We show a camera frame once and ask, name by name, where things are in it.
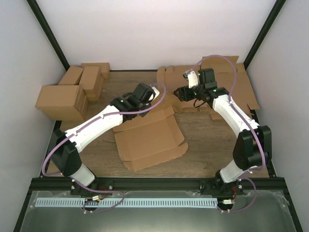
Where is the black frame post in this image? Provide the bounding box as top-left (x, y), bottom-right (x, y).
top-left (26, 0), bottom-right (70, 71)
top-left (243, 0), bottom-right (286, 70)

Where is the small folded cardboard box rear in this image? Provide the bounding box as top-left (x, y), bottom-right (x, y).
top-left (81, 63), bottom-right (110, 79)

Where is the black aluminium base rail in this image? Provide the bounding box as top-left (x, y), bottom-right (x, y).
top-left (70, 176), bottom-right (285, 196)

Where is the brown cardboard box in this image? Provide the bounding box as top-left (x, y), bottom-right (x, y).
top-left (112, 93), bottom-right (188, 172)

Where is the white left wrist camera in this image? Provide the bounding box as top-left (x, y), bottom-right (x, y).
top-left (148, 87), bottom-right (160, 102)

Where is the black right frame post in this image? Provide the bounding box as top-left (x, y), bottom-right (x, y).
top-left (243, 0), bottom-right (286, 70)

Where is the black left frame post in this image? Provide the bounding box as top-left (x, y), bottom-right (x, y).
top-left (26, 0), bottom-right (70, 71)

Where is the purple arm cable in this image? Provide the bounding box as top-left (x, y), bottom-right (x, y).
top-left (41, 83), bottom-right (167, 215)
top-left (190, 54), bottom-right (267, 214)

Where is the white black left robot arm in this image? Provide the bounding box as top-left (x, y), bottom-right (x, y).
top-left (49, 83), bottom-right (165, 195)

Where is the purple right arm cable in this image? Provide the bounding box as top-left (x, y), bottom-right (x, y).
top-left (190, 54), bottom-right (267, 214)

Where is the light blue slotted cable duct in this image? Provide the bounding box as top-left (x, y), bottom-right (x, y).
top-left (35, 198), bottom-right (218, 208)

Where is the large folded cardboard box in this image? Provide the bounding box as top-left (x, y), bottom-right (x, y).
top-left (35, 85), bottom-right (88, 121)

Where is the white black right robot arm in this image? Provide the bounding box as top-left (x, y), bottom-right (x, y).
top-left (174, 68), bottom-right (272, 195)

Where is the stack of flat cardboard blanks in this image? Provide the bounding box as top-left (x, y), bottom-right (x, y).
top-left (156, 56), bottom-right (260, 120)

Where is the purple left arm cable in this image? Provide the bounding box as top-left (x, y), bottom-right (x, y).
top-left (41, 83), bottom-right (167, 215)

